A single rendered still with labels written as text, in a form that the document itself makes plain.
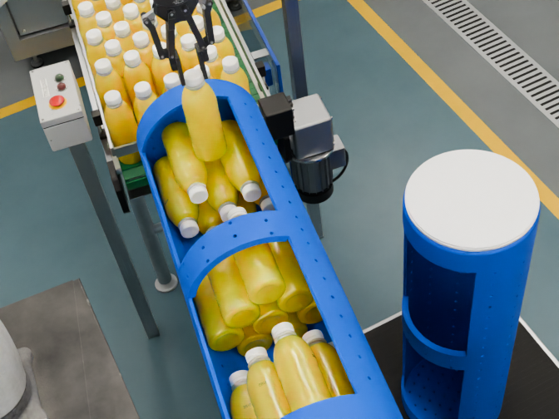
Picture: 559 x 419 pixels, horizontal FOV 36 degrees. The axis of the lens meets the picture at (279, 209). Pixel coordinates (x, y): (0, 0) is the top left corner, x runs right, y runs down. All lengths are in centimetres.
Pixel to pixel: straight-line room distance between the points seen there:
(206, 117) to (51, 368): 58
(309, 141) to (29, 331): 92
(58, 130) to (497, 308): 109
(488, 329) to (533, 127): 158
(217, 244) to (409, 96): 212
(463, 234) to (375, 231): 134
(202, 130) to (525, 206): 68
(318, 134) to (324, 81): 138
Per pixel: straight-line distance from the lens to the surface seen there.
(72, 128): 212
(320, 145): 233
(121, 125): 211
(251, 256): 159
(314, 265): 155
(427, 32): 390
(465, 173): 191
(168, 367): 290
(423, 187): 188
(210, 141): 179
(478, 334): 205
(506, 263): 185
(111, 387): 171
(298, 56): 250
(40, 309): 185
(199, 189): 179
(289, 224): 160
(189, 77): 172
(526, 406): 261
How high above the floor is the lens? 245
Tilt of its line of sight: 50 degrees down
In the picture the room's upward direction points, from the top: 9 degrees counter-clockwise
